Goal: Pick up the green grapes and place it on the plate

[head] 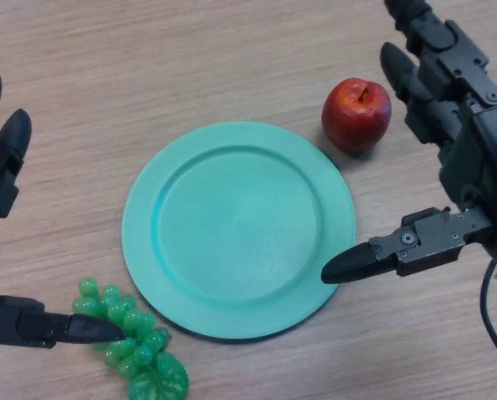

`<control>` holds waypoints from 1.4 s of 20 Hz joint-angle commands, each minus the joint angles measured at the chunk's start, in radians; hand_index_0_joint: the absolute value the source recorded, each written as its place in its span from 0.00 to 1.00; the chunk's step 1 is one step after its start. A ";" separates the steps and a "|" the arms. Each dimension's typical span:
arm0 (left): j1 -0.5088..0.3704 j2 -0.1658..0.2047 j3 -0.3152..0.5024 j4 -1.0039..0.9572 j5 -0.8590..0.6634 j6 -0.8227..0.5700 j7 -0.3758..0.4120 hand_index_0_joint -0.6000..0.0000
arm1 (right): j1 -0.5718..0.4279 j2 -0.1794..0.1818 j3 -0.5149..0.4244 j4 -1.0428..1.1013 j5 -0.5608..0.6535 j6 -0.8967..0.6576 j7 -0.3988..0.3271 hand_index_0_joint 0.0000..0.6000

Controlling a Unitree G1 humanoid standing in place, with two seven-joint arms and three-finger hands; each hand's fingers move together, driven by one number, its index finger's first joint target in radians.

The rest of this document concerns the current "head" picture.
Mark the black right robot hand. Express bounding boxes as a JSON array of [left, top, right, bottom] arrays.
[[321, 0, 497, 284]]

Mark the red apple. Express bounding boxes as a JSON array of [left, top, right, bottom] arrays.
[[321, 77, 393, 154]]

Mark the round teal plate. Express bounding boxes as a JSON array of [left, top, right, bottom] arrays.
[[121, 121, 356, 343]]

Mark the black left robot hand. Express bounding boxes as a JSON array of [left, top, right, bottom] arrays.
[[0, 62, 127, 349]]

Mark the green plastic grape bunch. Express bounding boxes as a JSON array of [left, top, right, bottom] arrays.
[[72, 277, 190, 400]]

